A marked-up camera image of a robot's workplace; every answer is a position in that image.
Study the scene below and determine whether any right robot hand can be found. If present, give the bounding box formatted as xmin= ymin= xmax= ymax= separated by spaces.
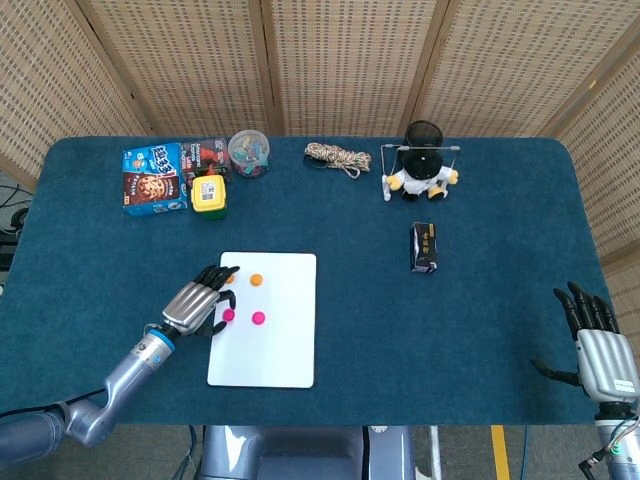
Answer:
xmin=531 ymin=281 xmax=640 ymax=406

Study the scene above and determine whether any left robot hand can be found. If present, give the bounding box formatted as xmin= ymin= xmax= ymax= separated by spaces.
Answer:
xmin=160 ymin=265 xmax=240 ymax=337

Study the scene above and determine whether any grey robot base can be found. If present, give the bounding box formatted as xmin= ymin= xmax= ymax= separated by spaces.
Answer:
xmin=199 ymin=424 xmax=416 ymax=480

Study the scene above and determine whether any white magnetic board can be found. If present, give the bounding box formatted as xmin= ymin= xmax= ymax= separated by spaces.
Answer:
xmin=206 ymin=251 xmax=318 ymax=390

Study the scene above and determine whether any green bin yellow lid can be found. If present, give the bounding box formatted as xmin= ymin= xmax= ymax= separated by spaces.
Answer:
xmin=190 ymin=174 xmax=230 ymax=220

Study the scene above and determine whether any blue cookie box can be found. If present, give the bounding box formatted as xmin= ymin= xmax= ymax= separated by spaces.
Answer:
xmin=121 ymin=141 xmax=190 ymax=218

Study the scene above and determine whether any dark coffee capsule box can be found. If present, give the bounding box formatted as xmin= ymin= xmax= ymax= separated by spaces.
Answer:
xmin=179 ymin=137 xmax=234 ymax=187

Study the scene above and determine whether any clear jar of clips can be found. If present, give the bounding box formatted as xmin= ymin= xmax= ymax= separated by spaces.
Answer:
xmin=227 ymin=129 xmax=272 ymax=179

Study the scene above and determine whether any blue felt table cloth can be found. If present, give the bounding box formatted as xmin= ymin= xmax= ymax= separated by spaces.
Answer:
xmin=0 ymin=135 xmax=609 ymax=427

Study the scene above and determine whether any woven folding screen panel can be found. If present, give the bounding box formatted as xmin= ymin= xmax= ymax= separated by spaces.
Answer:
xmin=259 ymin=0 xmax=454 ymax=137
xmin=0 ymin=0 xmax=154 ymax=194
xmin=539 ymin=29 xmax=640 ymax=351
xmin=64 ymin=0 xmax=284 ymax=137
xmin=409 ymin=0 xmax=640 ymax=139

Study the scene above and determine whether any white table leg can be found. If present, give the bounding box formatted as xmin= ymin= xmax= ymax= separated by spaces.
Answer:
xmin=428 ymin=425 xmax=444 ymax=480

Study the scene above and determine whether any black equipment beside table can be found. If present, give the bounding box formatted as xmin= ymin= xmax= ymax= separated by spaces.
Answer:
xmin=0 ymin=182 xmax=32 ymax=271

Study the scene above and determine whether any black carton gold print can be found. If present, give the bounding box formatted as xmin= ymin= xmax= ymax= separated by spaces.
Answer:
xmin=409 ymin=221 xmax=441 ymax=273

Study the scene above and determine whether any black white plush toy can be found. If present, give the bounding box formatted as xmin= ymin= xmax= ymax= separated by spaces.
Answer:
xmin=388 ymin=149 xmax=460 ymax=203

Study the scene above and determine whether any black mesh pen cup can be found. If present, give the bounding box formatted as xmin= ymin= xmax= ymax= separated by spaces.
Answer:
xmin=404 ymin=120 xmax=444 ymax=151

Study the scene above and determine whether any right wrist cable with plug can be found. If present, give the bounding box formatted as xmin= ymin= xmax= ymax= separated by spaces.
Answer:
xmin=577 ymin=414 xmax=640 ymax=478

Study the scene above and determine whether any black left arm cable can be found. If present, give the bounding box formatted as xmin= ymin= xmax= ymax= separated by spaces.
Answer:
xmin=0 ymin=388 xmax=109 ymax=419

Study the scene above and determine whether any coiled braided rope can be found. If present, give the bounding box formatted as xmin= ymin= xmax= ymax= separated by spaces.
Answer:
xmin=303 ymin=142 xmax=373 ymax=180

